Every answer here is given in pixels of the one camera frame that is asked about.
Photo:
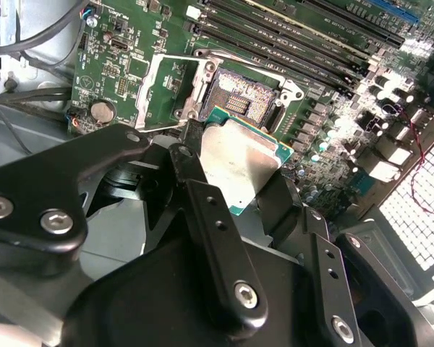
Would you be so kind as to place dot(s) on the metal socket cover frame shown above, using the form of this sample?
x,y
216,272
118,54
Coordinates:
x,y
144,95

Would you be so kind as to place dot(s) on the silver CPU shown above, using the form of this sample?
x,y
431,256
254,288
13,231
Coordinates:
x,y
238,159

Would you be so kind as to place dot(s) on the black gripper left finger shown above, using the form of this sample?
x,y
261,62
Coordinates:
x,y
29,180

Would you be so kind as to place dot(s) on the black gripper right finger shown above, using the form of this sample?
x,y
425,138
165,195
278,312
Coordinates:
x,y
325,267

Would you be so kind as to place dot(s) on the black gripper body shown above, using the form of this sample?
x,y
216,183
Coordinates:
x,y
159,307

